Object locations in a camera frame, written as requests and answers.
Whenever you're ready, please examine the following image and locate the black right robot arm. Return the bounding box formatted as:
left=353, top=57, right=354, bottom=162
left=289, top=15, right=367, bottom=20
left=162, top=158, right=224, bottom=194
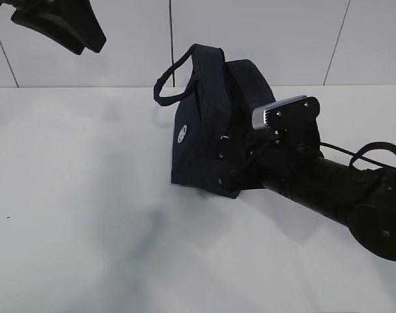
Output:
left=218, top=134, right=396, bottom=261

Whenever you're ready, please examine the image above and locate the dark navy lunch bag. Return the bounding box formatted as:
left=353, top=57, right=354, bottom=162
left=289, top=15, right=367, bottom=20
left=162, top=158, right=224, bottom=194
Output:
left=154, top=44, right=275, bottom=199

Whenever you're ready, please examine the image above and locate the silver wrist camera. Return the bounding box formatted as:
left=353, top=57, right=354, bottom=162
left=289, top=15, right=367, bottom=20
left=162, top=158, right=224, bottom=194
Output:
left=251, top=95, right=320, bottom=130

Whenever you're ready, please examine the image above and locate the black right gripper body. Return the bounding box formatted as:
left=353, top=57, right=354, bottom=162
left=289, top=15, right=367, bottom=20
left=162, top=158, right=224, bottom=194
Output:
left=218, top=130, right=320, bottom=192

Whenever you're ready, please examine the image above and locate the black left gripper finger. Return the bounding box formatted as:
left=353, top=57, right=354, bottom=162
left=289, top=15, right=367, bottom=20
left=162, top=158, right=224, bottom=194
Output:
left=11, top=0, right=106, bottom=55

